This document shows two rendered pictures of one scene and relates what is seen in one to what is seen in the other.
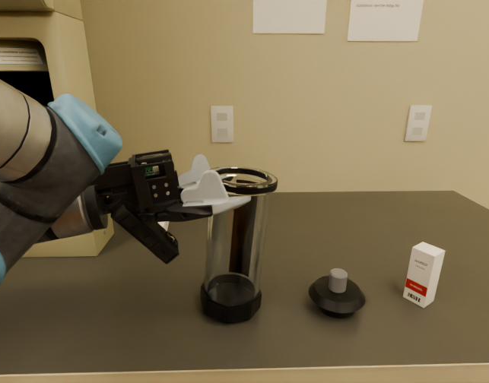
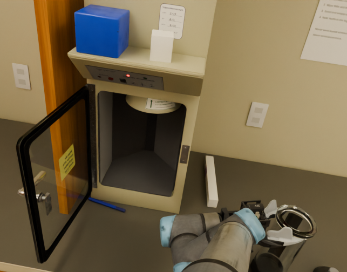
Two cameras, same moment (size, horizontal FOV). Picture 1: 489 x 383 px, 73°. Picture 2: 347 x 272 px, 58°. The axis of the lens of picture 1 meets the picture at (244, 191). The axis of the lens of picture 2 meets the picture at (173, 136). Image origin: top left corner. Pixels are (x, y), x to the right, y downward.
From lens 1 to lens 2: 58 cm
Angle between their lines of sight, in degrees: 14
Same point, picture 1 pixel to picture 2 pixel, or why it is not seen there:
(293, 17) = (335, 52)
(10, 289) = (140, 232)
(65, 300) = not seen: hidden behind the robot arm
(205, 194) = (281, 235)
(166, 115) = (218, 101)
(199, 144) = (236, 124)
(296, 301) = not seen: outside the picture
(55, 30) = (196, 102)
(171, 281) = not seen: hidden behind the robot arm
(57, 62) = (191, 117)
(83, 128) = (258, 236)
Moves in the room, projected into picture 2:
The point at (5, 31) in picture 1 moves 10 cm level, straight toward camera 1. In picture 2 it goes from (167, 98) to (182, 115)
